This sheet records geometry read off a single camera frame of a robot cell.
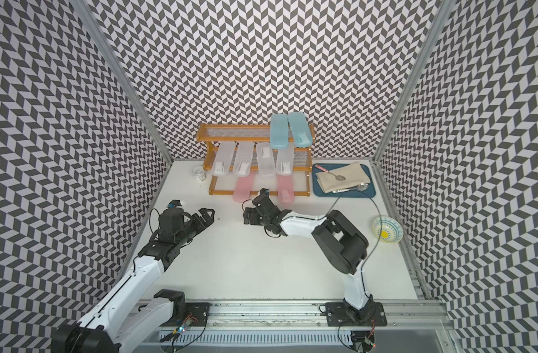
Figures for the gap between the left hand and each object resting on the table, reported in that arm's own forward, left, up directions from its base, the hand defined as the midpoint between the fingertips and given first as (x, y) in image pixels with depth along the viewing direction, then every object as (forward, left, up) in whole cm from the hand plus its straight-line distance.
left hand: (207, 218), depth 84 cm
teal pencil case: (+31, -37, +18) cm, 51 cm away
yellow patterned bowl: (0, -74, -11) cm, 74 cm away
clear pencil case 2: (+27, -22, +5) cm, 35 cm away
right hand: (+5, -16, -8) cm, 19 cm away
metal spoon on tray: (+21, -67, -8) cm, 70 cm away
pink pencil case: (+18, -31, -9) cm, 37 cm away
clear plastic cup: (+28, +11, -7) cm, 31 cm away
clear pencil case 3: (+26, -12, +6) cm, 29 cm away
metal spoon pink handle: (+28, -57, -10) cm, 65 cm away
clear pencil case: (+24, -31, +6) cm, 40 cm away
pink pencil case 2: (+23, -10, -12) cm, 28 cm away
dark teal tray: (+21, -47, -12) cm, 53 cm away
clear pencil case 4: (+26, -3, +5) cm, 27 cm away
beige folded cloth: (+31, -67, -11) cm, 74 cm away
